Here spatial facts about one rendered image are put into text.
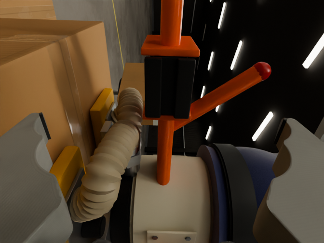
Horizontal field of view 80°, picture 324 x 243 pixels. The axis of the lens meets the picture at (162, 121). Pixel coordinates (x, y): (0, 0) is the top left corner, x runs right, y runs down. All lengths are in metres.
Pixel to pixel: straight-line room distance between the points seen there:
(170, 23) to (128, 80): 1.94
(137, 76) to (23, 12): 1.41
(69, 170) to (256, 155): 0.29
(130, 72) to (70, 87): 1.96
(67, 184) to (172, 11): 0.21
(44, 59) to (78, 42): 0.09
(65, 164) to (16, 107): 0.08
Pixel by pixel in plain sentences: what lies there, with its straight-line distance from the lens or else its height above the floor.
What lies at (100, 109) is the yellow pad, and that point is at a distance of 0.35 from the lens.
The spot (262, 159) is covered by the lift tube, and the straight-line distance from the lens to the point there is 0.38.
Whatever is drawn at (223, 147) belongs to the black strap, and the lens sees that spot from 0.37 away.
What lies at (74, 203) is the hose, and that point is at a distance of 0.25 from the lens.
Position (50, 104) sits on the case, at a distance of 0.26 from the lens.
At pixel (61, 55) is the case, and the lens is 0.28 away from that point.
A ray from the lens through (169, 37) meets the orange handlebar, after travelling 0.21.
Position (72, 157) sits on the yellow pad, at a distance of 0.26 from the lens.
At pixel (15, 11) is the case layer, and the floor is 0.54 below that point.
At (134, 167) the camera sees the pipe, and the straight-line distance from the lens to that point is 0.33.
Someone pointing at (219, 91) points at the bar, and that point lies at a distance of 0.26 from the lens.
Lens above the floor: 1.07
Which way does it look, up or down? level
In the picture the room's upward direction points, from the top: 92 degrees clockwise
